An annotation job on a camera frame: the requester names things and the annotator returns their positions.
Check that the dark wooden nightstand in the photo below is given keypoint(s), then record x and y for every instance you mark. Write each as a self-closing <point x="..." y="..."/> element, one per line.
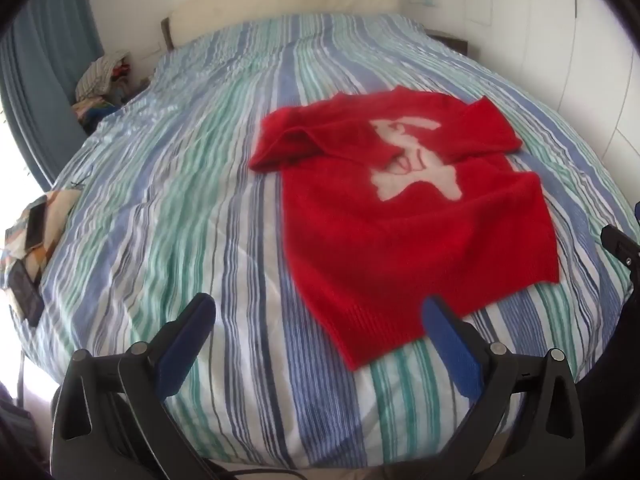
<point x="452" y="42"/>

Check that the white wardrobe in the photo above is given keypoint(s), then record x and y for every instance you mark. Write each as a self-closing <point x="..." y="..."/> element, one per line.
<point x="560" y="35"/>

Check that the cream padded headboard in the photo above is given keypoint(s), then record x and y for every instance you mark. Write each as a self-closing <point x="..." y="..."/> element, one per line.
<point x="280" y="5"/>

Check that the black phone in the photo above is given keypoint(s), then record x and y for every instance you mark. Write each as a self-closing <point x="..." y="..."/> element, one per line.
<point x="25" y="292"/>
<point x="37" y="225"/>

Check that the pile of clothes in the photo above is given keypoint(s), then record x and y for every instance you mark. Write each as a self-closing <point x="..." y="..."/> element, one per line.
<point x="97" y="77"/>

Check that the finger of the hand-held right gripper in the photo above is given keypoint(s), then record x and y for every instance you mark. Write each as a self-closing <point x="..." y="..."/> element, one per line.
<point x="622" y="247"/>

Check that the patterned cloth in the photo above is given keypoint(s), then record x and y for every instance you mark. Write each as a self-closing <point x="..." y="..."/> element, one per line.
<point x="55" y="210"/>

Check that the bed with striped sheet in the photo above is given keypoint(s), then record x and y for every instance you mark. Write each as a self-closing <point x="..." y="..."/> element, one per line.
<point x="175" y="210"/>

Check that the red sweater with white figure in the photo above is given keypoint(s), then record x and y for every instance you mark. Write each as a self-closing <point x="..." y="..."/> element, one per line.
<point x="400" y="240"/>

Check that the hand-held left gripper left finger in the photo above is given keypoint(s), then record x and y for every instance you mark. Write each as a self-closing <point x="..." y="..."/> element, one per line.
<point x="185" y="340"/>

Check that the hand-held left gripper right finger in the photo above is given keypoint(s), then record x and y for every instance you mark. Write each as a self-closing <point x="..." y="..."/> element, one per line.
<point x="450" y="345"/>

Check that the blue curtain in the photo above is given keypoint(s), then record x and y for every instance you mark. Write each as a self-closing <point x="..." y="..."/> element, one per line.
<point x="45" y="60"/>

